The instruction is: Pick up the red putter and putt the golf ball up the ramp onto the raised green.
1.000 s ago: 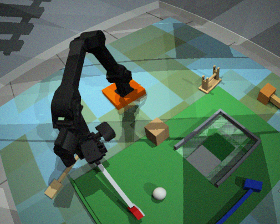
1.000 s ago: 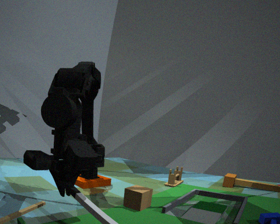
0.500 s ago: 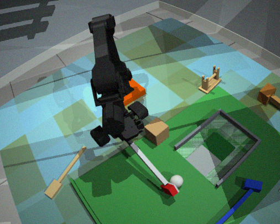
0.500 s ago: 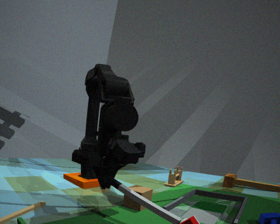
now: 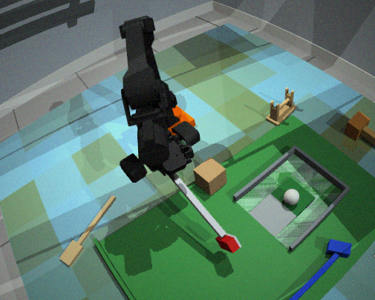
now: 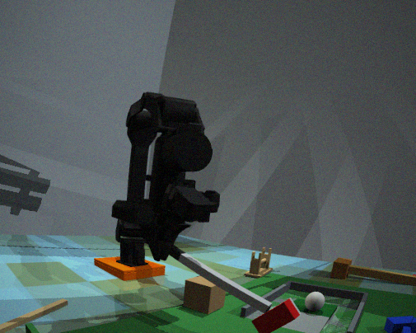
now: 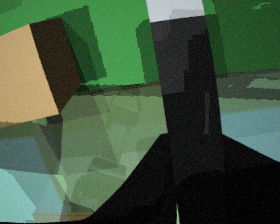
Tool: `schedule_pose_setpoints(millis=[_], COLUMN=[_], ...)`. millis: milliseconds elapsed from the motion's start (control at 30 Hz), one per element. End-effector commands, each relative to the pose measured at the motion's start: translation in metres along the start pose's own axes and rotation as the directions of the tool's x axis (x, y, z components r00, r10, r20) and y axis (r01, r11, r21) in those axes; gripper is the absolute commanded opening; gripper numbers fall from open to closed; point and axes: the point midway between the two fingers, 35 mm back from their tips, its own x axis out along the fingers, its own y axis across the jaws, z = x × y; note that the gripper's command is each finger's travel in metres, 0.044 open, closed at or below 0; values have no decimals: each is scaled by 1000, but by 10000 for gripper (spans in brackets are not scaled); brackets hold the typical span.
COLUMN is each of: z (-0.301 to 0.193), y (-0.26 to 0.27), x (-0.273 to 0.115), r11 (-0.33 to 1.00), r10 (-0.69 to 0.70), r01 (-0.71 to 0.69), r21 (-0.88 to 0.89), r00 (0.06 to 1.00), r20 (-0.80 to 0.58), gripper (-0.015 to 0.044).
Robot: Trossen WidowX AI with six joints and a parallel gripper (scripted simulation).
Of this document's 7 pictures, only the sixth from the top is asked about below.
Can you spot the white golf ball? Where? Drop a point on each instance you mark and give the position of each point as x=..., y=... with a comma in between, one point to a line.
x=314, y=301

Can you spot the green putting mat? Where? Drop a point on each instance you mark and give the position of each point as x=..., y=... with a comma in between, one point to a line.
x=228, y=319

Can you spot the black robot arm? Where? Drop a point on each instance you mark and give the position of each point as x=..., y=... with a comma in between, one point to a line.
x=182, y=146

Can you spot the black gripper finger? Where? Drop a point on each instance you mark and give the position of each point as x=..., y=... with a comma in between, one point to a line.
x=155, y=237
x=172, y=233

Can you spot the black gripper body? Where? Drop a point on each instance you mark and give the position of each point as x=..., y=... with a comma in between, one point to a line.
x=151, y=211

